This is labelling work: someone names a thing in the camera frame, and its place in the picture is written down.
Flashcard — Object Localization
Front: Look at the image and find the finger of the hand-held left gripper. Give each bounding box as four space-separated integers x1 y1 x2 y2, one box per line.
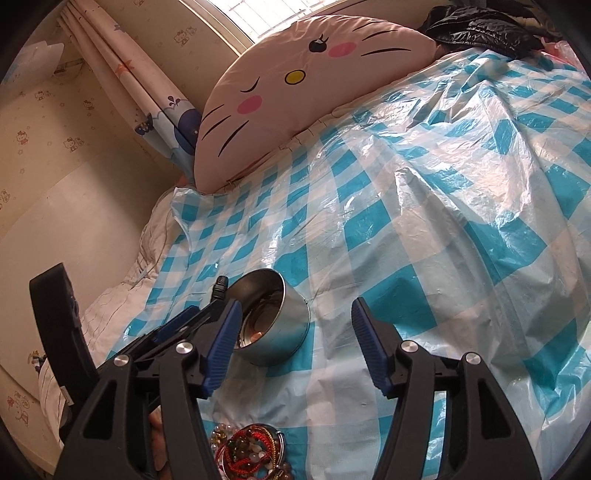
121 306 209 366
196 275 232 324

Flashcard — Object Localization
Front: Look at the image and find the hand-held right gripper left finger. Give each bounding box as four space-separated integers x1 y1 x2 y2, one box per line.
55 299 243 480

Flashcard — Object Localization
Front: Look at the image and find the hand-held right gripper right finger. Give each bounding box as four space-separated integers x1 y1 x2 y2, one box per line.
351 298 543 480

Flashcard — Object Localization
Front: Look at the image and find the round metal tin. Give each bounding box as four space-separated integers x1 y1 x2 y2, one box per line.
229 269 311 367

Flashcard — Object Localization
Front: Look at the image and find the yellow crystal bead bracelet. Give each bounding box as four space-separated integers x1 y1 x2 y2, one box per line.
210 425 236 455

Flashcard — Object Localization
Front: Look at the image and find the red cord bracelet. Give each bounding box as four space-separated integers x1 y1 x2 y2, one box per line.
221 426 279 470

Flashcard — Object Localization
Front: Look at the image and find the round metal lid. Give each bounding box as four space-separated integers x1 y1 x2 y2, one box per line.
210 422 296 480

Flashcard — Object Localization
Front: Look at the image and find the blue checkered plastic sheet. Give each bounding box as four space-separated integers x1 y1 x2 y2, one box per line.
104 46 591 480

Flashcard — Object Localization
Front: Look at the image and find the pink cat face pillow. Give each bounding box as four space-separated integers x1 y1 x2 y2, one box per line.
193 14 439 193

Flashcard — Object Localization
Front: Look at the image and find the pink printed curtain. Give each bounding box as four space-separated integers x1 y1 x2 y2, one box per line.
60 0 204 185

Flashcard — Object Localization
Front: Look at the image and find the translucent plastic box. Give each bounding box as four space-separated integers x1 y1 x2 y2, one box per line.
11 41 65 81

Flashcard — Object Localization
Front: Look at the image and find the window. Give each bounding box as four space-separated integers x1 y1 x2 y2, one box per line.
180 0 352 56

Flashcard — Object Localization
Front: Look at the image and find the black puffer jacket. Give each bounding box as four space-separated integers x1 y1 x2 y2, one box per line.
418 4 555 63

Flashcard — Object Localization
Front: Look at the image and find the pink plastic bag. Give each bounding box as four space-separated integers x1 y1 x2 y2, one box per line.
542 39 578 70

